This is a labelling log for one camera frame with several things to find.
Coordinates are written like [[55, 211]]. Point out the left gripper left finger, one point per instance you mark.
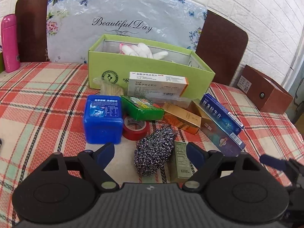
[[93, 165]]

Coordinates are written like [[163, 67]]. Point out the green storage box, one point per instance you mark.
[[106, 63]]

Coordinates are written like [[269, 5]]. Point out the green tray box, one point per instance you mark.
[[2, 67]]

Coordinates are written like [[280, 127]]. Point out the pink thermos bottle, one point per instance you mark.
[[9, 43]]

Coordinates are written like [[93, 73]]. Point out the crumpled clear plastic bag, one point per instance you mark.
[[107, 88]]

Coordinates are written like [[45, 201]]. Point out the dark brown headboard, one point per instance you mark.
[[221, 45]]

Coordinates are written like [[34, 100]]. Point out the red tape roll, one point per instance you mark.
[[134, 130]]

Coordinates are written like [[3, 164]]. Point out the blue medicine box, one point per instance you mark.
[[221, 115]]

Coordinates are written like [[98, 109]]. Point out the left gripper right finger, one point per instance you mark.
[[206, 163]]

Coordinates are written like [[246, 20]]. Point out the steel wool scrubber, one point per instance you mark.
[[154, 150]]

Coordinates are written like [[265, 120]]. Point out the blue plastic container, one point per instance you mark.
[[103, 119]]

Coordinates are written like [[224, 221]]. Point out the pink item in box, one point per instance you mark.
[[121, 47]]

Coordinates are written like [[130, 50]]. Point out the gold orange cosmetic box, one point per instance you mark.
[[181, 118]]

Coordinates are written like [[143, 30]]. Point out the white fabric glove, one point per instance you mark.
[[142, 50]]

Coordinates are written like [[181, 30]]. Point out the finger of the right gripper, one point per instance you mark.
[[291, 168]]

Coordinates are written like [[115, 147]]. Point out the clear plastic case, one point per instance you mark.
[[161, 99]]

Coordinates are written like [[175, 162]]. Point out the plaid bed sheet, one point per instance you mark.
[[42, 106]]

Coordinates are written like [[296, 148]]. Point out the long blue gradient box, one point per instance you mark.
[[227, 142]]

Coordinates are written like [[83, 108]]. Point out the olive green small box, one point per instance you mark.
[[179, 164]]

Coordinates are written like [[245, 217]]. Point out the floral packaged pillow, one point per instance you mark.
[[73, 26]]

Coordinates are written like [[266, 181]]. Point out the white orange medicine box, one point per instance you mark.
[[143, 84]]

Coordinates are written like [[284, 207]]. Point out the brown cardboard box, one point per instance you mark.
[[265, 93]]

